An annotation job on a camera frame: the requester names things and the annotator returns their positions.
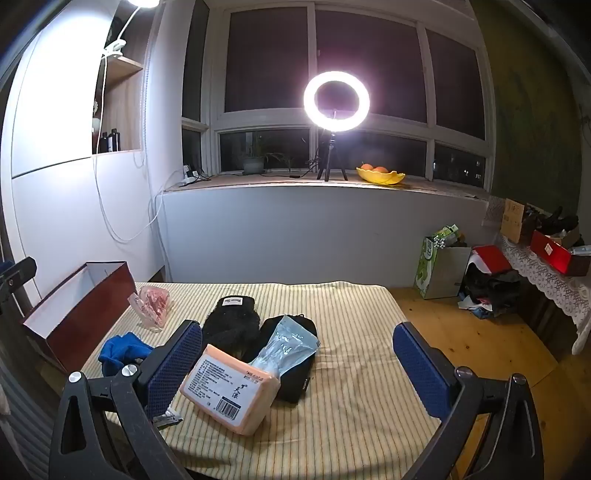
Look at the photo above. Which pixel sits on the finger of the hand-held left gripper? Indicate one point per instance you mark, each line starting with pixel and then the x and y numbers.
pixel 21 272

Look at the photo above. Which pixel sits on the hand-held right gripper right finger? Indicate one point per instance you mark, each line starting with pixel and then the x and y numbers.
pixel 422 371

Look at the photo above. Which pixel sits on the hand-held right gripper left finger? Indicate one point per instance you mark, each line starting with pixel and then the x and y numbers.
pixel 178 364

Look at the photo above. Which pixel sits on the blue cloth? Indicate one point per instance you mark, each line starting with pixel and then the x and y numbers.
pixel 122 350

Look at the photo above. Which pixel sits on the orange tissue pack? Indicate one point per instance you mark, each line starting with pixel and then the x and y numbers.
pixel 231 387

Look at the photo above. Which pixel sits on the black knit hat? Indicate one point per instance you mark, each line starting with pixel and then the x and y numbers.
pixel 231 323

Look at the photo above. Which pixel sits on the dark red storage box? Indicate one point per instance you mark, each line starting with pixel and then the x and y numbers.
pixel 81 318

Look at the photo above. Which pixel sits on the blue cotton ball packet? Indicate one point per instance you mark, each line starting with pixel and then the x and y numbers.
pixel 286 346

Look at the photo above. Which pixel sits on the small white packet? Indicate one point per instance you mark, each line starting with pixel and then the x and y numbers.
pixel 168 419

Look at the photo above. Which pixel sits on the pink plastic packet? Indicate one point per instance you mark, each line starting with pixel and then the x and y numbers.
pixel 152 307

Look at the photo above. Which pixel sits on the green printed cardboard box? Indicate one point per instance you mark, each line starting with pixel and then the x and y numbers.
pixel 445 274

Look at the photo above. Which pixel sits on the pile of clothes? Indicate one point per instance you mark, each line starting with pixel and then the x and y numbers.
pixel 494 290

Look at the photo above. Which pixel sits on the black pouch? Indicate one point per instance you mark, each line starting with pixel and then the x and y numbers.
pixel 298 381

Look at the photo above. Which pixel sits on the red cloth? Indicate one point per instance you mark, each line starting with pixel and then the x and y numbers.
pixel 491 258

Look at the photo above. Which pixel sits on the green white carton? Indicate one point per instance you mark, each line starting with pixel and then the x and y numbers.
pixel 445 235

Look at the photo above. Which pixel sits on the white lace tablecloth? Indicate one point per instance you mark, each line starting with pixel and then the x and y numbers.
pixel 540 277

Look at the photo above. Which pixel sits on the dark bottle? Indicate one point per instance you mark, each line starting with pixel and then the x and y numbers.
pixel 104 143
pixel 115 141

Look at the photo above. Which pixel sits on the brown cardboard piece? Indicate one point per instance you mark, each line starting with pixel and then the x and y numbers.
pixel 512 221

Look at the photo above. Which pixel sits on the white power strip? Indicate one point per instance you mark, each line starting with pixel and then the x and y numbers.
pixel 191 177

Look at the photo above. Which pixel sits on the yellow fruit bowl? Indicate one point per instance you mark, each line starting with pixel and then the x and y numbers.
pixel 383 177

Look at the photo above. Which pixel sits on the black boots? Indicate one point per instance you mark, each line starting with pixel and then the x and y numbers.
pixel 554 221

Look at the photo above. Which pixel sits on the potted plant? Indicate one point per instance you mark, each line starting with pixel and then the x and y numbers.
pixel 253 164

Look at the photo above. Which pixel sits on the black tripod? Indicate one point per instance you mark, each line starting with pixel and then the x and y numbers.
pixel 330 157

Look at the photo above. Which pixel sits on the white clip lamp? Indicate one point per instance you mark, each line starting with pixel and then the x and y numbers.
pixel 115 48

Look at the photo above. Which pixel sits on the window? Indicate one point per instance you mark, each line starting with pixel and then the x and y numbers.
pixel 369 60

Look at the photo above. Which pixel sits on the wooden wall shelf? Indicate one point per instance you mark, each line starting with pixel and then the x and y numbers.
pixel 127 92

